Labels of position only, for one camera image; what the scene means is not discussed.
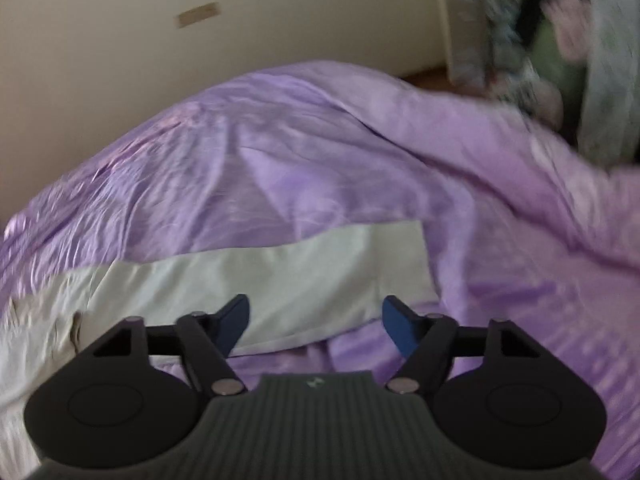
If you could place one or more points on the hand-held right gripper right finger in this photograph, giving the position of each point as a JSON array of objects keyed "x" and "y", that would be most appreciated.
[{"x": 400, "y": 325}]

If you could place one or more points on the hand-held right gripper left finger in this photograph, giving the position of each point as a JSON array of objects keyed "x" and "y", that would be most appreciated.
[{"x": 235, "y": 322}]

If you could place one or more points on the pale cloth pants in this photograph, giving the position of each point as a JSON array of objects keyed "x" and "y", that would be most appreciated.
[{"x": 280, "y": 280}]

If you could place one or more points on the purple floral blanket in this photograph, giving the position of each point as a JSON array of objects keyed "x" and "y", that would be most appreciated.
[{"x": 310, "y": 160}]

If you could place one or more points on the green cloth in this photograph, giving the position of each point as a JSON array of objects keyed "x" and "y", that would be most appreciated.
[{"x": 547, "y": 47}]

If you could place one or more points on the white door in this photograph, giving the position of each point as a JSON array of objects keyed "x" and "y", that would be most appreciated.
[{"x": 462, "y": 15}]

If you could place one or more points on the grey patterned cloth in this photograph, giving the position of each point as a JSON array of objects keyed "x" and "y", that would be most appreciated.
[{"x": 612, "y": 60}]

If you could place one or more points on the pink cloth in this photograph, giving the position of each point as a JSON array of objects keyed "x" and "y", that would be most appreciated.
[{"x": 570, "y": 20}]

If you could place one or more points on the tan wall patch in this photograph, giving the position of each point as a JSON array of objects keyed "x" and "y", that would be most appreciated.
[{"x": 198, "y": 15}]

